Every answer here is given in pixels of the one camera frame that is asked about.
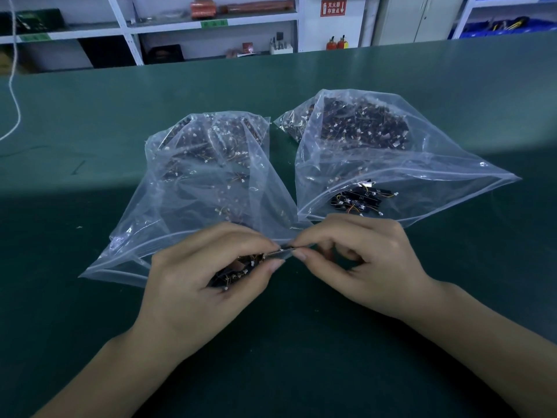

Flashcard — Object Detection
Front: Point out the person's left hand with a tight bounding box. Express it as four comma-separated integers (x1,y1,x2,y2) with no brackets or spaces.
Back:
131,222,286,365

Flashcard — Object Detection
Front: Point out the person's right hand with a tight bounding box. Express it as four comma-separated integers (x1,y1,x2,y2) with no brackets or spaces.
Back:
291,213,441,323

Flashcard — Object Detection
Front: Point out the small black wired module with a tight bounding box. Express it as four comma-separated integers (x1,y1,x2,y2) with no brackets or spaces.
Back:
263,245,297,260

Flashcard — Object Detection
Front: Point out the bunch of black wired modules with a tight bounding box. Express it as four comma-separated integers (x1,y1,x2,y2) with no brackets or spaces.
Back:
209,253,266,292

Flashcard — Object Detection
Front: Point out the person's left forearm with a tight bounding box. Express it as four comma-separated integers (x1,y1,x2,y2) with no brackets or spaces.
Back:
32,327,189,418

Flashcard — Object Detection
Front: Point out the person's right forearm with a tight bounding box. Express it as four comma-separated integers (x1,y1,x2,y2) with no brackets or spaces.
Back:
400,279,557,418

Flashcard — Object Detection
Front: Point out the clear plastic zip bag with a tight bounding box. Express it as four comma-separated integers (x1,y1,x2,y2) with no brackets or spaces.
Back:
78,111,312,289
273,88,522,229

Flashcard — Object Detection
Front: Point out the white tool holder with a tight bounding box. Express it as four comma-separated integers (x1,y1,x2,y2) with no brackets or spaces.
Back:
269,32,294,55

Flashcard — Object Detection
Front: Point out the black box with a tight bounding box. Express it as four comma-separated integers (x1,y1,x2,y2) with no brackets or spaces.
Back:
144,44,186,65

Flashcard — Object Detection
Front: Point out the grey metal cabinet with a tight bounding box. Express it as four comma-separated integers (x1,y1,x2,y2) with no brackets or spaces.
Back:
372,0,467,47

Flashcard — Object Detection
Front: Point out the long orange roll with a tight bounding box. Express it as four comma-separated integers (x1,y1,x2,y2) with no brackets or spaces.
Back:
218,0,296,15

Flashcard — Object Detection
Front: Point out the large black case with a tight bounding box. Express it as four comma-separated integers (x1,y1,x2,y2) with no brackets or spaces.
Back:
78,35,136,69

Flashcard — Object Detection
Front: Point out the short orange roll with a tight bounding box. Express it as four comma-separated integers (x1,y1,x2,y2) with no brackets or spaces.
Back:
190,0,218,20

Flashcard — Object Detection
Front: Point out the row of blue bins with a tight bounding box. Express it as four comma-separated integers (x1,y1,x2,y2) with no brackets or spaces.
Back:
448,15,557,40

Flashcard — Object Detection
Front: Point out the white metal shelving unit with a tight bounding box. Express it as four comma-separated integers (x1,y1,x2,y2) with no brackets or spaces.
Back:
0,0,302,69

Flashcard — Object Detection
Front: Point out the white storage rack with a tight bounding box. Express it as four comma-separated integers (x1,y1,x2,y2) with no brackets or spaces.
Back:
450,0,557,40

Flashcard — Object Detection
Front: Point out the brown cardboard box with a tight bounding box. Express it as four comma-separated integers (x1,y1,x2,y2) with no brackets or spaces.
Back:
0,48,28,76

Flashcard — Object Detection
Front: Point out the dark green crate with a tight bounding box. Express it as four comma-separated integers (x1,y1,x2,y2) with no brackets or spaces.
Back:
0,8,66,36

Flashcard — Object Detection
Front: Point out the cluster of black wired modules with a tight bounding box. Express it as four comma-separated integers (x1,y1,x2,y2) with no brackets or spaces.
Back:
329,182,399,216

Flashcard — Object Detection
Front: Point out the pile of black wired modules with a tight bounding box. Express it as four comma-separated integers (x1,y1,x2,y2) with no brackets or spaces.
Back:
278,98,412,154

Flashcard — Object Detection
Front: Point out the red wall sign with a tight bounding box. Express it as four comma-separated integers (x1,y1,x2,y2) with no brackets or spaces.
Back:
320,0,348,17

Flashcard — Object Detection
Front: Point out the white cable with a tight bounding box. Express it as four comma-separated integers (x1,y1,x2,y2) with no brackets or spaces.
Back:
0,0,22,142

